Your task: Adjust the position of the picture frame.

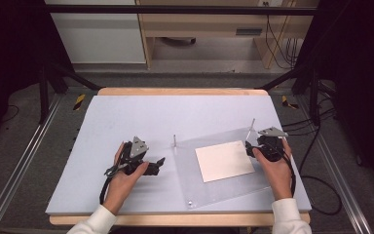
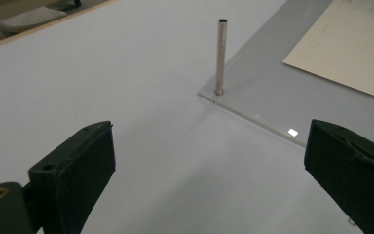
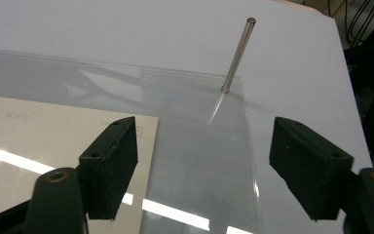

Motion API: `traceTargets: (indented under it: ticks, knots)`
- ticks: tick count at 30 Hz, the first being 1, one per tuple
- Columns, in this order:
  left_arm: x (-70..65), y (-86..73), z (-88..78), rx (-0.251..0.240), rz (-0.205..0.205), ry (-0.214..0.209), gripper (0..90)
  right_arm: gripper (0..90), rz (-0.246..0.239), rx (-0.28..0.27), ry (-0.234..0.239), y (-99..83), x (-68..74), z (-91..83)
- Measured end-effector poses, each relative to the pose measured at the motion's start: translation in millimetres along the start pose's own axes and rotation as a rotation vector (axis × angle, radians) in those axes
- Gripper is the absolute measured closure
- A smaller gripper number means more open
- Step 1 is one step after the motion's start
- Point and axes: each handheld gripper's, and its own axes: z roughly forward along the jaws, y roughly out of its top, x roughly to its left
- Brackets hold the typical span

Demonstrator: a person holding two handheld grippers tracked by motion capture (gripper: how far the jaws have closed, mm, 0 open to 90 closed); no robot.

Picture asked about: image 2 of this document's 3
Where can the white keyboard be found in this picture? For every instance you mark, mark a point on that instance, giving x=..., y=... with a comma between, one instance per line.
x=32, y=19

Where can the clear acrylic plate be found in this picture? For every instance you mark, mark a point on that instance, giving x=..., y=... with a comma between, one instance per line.
x=266, y=81

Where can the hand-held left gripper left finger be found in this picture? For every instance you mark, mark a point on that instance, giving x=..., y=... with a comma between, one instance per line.
x=74, y=175

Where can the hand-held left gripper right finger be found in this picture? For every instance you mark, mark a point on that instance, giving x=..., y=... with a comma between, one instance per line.
x=354, y=175

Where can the beige paper sheet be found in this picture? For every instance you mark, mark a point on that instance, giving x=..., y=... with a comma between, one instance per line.
x=347, y=45

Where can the silver metal tube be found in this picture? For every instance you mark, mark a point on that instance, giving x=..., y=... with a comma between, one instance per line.
x=221, y=55

